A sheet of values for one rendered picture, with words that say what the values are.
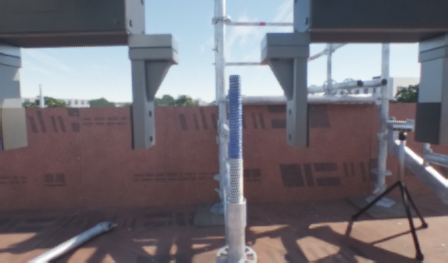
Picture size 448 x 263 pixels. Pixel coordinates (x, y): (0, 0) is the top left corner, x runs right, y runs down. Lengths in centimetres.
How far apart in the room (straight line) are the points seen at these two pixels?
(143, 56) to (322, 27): 15
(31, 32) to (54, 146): 166
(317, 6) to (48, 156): 186
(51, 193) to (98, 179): 34
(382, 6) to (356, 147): 168
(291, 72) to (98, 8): 17
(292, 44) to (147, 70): 13
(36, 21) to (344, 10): 26
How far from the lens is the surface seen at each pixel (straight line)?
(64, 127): 184
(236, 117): 62
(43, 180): 200
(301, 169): 173
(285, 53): 21
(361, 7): 24
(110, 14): 23
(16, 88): 30
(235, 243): 73
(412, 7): 26
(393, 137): 176
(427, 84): 29
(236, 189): 67
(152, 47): 22
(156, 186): 169
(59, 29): 24
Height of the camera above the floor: 69
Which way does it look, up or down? 4 degrees down
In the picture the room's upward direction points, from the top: 1 degrees counter-clockwise
